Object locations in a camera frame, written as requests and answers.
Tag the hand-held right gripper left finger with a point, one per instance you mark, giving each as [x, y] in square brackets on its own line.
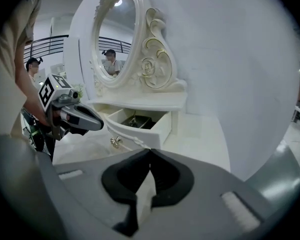
[95, 189]

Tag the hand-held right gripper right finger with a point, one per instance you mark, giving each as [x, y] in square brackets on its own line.
[202, 196]

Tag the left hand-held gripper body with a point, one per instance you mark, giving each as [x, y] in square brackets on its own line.
[51, 91]

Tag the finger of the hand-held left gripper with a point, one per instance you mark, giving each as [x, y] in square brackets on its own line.
[90, 120]

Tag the dark object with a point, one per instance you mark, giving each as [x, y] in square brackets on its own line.
[143, 123]

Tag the person's left forearm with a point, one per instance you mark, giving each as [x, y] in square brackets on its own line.
[30, 91]

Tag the person's left hand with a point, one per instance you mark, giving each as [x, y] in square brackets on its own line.
[56, 116]

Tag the white flowers in vase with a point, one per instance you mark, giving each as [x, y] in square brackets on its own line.
[80, 88]

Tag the black balcony railing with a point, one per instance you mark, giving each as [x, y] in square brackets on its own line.
[47, 46]

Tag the open white drawer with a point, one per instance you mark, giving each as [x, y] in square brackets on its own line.
[140, 137]

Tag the person's beige t-shirt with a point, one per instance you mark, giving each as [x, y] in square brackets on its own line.
[7, 59]

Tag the white vanity drawer unit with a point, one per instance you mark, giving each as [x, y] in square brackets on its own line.
[170, 102]

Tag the white ornate oval mirror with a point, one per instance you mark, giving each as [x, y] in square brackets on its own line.
[152, 66]

